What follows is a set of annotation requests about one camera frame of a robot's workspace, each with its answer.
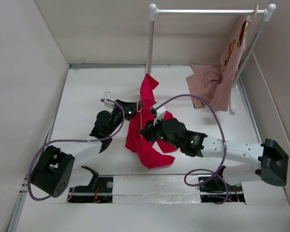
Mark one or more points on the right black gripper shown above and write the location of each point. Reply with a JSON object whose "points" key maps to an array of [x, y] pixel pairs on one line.
{"points": [[148, 131]]}

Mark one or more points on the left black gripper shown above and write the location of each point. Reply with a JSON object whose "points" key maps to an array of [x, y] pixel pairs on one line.
{"points": [[129, 108]]}

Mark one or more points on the pink wire hanger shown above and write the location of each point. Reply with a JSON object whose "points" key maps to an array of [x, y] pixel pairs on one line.
{"points": [[139, 111]]}

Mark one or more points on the red t shirt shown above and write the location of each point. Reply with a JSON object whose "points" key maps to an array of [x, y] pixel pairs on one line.
{"points": [[139, 138]]}

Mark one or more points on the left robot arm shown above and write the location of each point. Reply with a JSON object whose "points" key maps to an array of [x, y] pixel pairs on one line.
{"points": [[51, 167]]}

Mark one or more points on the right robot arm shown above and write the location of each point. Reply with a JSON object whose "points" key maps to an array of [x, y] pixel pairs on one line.
{"points": [[266, 161]]}

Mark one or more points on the pink shirt on floor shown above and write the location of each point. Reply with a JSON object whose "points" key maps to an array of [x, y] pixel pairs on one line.
{"points": [[204, 80]]}

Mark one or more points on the hanging pink printed shirt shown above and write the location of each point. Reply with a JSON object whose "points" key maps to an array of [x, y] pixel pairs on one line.
{"points": [[229, 60]]}

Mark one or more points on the wooden hanger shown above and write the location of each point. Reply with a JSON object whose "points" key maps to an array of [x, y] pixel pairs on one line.
{"points": [[249, 24]]}

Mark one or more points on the white clothes rack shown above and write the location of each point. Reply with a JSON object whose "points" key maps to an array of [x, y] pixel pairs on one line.
{"points": [[266, 16]]}

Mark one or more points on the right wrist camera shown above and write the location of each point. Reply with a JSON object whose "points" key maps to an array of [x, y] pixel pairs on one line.
{"points": [[158, 111]]}

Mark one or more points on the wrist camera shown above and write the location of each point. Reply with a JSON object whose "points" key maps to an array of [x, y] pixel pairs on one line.
{"points": [[107, 100], [158, 111]]}

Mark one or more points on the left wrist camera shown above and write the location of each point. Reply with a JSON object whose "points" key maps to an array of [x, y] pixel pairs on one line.
{"points": [[107, 100]]}

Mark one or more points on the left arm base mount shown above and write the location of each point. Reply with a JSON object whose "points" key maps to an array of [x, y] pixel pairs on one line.
{"points": [[91, 187]]}

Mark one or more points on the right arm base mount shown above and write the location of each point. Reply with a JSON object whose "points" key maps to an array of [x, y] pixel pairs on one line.
{"points": [[215, 192]]}

